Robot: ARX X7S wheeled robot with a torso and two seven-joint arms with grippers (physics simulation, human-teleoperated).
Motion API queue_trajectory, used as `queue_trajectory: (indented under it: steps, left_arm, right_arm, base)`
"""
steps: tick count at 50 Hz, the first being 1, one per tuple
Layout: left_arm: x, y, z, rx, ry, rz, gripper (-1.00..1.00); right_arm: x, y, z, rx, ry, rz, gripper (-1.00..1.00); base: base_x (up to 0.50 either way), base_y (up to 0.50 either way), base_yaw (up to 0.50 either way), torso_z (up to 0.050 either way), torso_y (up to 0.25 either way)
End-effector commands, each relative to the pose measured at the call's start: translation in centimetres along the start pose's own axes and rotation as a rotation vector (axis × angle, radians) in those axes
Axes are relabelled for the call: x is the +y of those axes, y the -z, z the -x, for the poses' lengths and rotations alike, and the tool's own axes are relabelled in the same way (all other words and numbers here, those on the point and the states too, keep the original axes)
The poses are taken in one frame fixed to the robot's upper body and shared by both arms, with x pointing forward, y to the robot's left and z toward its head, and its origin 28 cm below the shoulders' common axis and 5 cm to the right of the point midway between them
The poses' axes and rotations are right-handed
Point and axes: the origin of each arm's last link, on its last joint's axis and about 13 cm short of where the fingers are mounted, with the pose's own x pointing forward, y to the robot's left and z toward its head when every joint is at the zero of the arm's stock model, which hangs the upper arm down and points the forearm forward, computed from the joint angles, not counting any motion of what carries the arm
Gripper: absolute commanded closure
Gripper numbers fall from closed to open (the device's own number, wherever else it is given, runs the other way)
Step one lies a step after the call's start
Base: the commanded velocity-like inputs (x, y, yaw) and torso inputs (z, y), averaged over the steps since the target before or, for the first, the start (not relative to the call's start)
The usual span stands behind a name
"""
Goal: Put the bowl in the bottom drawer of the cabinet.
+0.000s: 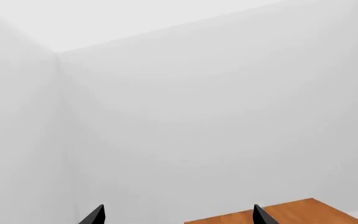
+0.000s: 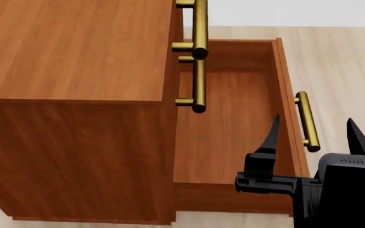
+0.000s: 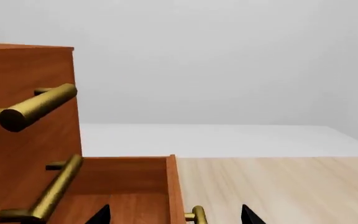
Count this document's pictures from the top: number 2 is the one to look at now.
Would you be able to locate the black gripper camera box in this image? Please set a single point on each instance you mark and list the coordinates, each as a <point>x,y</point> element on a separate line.
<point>353,185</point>

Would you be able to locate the brown wooden cabinet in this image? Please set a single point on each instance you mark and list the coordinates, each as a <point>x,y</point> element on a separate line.
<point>71,99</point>

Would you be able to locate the open wooden drawer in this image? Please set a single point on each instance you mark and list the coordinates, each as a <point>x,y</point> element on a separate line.
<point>227,107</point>

